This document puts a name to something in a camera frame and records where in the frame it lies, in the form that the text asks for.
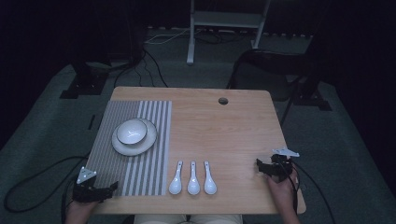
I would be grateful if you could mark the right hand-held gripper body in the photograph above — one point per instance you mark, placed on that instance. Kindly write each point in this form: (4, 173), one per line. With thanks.
(280, 166)

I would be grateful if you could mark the grey striped placemat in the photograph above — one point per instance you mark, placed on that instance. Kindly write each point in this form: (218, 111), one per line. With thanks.
(140, 174)

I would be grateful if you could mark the white ceramic spoon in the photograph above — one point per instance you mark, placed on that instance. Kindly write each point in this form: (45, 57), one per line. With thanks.
(175, 184)
(210, 185)
(193, 185)

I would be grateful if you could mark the white metal stand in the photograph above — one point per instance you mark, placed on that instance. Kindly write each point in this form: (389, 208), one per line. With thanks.
(227, 19)

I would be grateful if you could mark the black stand base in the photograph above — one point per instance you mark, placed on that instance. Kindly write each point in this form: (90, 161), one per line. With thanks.
(313, 101)
(84, 85)

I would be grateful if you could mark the person's right hand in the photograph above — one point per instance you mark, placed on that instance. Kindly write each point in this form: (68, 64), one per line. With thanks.
(281, 193)

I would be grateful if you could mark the person's left hand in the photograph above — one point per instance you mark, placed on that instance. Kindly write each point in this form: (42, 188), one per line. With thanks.
(79, 211)

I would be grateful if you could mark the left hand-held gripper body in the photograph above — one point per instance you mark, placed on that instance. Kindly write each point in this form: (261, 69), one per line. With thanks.
(87, 191)

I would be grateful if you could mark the person's beige trousers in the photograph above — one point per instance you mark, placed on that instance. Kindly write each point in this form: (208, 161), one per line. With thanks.
(186, 219)

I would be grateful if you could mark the white plate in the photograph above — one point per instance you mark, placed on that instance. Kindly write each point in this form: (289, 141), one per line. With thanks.
(135, 150)

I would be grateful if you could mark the white bowl with dark rim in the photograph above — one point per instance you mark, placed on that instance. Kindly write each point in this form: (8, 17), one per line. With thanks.
(132, 132)

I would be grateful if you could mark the black chair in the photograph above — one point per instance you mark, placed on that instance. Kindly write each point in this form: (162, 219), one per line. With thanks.
(274, 60)

